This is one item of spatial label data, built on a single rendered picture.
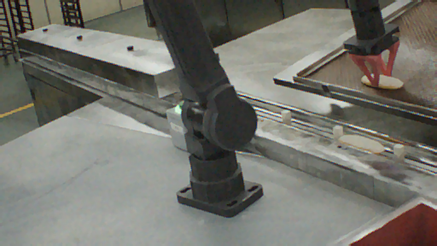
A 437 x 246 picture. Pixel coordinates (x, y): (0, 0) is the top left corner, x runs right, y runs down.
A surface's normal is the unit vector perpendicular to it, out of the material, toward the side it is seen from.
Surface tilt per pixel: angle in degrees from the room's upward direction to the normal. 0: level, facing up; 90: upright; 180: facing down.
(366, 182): 90
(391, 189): 90
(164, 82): 90
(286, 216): 0
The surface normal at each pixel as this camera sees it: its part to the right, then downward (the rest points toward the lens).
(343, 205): -0.17, -0.92
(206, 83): 0.37, 0.04
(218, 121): 0.51, 0.22
